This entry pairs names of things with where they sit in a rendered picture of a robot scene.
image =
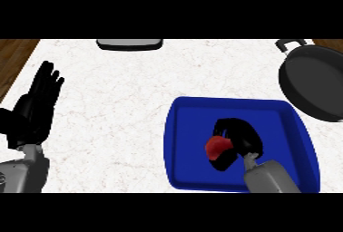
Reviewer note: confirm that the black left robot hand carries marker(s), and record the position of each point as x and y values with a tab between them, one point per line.
32	111

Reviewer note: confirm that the blue tray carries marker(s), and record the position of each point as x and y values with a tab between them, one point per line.
192	142

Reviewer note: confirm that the grey and black appliance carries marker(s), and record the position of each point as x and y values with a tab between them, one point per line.
128	44

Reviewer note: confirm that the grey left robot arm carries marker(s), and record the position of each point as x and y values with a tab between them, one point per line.
22	173

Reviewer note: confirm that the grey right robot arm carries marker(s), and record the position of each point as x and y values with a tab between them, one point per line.
267	176

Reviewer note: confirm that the red pear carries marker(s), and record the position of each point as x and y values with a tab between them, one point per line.
216	147

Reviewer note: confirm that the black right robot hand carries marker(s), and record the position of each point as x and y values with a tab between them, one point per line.
242	136

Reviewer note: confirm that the dark grey pot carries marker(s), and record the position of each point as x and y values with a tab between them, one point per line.
312	81

